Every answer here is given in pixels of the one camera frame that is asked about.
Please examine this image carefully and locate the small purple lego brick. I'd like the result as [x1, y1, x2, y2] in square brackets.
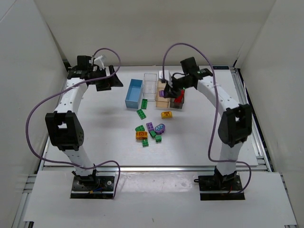
[159, 90, 165, 97]

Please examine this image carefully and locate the red long lego brick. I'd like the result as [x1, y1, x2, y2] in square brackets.
[174, 95, 184, 104]

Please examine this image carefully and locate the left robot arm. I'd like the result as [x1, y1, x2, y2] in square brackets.
[45, 56, 123, 184]

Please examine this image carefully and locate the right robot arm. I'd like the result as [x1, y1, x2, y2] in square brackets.
[171, 57, 252, 181]

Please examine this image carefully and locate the smoky grey plastic container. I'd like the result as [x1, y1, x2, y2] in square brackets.
[170, 90, 185, 109]

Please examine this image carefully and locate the amber transparent plastic container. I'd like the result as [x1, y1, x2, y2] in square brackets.
[155, 80, 170, 108]

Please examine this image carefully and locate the clear plastic container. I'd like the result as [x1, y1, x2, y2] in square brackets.
[143, 74, 158, 102]

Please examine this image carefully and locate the yellow lego brick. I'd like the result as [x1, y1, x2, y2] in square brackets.
[161, 111, 173, 119]

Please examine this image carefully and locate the light blue plastic container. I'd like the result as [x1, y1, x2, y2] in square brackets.
[125, 79, 143, 109]

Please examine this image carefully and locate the green lego plate upright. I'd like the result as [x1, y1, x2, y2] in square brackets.
[141, 99, 148, 109]

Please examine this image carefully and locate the green lego plate flat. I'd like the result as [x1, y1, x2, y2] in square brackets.
[136, 109, 146, 120]

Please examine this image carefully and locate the purple paw print lego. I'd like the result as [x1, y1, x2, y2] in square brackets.
[154, 123, 165, 135]

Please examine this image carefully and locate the purple lego brick with studs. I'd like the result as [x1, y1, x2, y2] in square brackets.
[146, 122, 154, 132]

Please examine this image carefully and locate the green lego brick by orange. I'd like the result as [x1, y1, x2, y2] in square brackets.
[135, 125, 145, 132]

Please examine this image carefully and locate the orange transparent lego brick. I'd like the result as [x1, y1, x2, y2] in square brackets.
[135, 131, 148, 141]

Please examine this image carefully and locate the green lego brick bottom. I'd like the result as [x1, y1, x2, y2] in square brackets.
[142, 139, 149, 147]

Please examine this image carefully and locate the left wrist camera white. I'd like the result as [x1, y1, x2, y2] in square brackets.
[90, 55, 106, 69]

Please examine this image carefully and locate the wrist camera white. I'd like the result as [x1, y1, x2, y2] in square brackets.
[90, 55, 106, 69]
[158, 70, 171, 83]

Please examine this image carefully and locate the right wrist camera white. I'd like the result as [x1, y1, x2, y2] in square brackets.
[158, 70, 171, 83]

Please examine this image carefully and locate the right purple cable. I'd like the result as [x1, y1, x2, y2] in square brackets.
[161, 42, 252, 194]

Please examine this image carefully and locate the purple cable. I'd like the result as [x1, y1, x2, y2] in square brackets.
[25, 47, 122, 199]
[161, 42, 252, 194]

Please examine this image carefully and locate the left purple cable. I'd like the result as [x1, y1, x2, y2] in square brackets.
[25, 47, 122, 199]

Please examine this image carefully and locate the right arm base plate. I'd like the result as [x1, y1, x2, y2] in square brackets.
[194, 175, 245, 201]

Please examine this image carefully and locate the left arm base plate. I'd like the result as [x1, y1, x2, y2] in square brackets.
[70, 170, 115, 200]

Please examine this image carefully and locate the aluminium frame rail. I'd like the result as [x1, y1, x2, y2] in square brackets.
[40, 163, 269, 172]

